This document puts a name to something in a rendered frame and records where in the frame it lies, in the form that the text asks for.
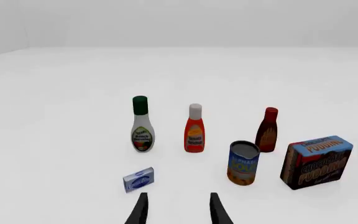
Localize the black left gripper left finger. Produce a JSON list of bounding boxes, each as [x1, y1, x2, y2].
[[124, 192, 149, 224]]

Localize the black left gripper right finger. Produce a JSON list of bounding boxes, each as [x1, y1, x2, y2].
[[209, 192, 235, 224]]

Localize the dark brown bbq sauce bottle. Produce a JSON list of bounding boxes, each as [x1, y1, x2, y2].
[[254, 106, 279, 153]]

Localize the small blue cream cheese box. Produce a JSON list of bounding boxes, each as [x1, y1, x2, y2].
[[122, 166, 155, 194]]

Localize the blue alphabet soup tin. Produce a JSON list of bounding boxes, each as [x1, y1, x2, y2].
[[226, 140, 261, 187]]

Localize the white ranch dressing bottle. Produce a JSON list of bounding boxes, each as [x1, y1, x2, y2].
[[131, 95, 156, 153]]

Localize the red ketchup bottle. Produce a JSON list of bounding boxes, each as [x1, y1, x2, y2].
[[183, 103, 206, 154]]

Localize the chocolate pudding box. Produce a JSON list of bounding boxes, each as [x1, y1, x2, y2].
[[279, 134, 354, 190]]

